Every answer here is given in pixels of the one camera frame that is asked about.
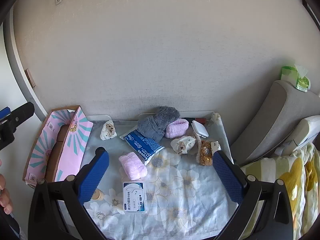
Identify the cream patterned sock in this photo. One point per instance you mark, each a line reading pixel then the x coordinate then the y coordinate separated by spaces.
pixel 186 141

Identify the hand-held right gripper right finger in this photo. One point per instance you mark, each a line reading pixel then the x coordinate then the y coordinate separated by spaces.
pixel 227 177

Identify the grey door frame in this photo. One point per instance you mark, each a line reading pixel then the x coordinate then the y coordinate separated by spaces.
pixel 15 75

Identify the grey fluffy sock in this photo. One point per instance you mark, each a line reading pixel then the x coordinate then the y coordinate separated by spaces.
pixel 155 127

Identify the white dental floss box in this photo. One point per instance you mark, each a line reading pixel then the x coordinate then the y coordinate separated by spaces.
pixel 133 200

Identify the person's left hand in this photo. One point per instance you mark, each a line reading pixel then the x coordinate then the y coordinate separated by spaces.
pixel 5 200

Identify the yellow floral blanket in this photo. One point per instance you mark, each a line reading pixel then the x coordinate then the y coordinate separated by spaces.
pixel 295 175

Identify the white pillow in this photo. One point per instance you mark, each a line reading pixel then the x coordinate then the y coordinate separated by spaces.
pixel 303 130

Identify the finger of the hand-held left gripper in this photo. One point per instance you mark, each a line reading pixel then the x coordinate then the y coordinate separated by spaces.
pixel 4 115
pixel 22 113

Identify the white bear-print sock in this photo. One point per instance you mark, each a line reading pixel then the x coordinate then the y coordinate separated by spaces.
pixel 106 133

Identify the black red lipstick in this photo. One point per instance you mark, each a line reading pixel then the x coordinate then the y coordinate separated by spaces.
pixel 197 120

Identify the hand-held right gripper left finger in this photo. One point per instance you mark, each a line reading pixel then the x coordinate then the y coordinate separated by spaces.
pixel 96 175

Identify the green tissue pack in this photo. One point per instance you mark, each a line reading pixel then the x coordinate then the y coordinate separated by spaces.
pixel 287 75

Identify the pink fluffy sock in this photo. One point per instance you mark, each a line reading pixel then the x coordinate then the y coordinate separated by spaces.
pixel 132 166
pixel 175 130

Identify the dark wooden frame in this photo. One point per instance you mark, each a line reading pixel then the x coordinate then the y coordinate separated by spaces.
pixel 311 12

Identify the white plastic case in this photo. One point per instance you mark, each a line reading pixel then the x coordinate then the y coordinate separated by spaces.
pixel 200 129

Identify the blue wet wipes packet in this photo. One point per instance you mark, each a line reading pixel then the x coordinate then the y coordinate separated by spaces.
pixel 141 146

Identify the small cosmetic bottle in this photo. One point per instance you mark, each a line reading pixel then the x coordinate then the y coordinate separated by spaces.
pixel 98 195

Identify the pink sunburst cardboard box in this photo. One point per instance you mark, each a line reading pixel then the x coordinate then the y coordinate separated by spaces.
pixel 72 150

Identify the small wooden block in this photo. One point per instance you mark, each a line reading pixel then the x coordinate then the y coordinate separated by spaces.
pixel 30 78

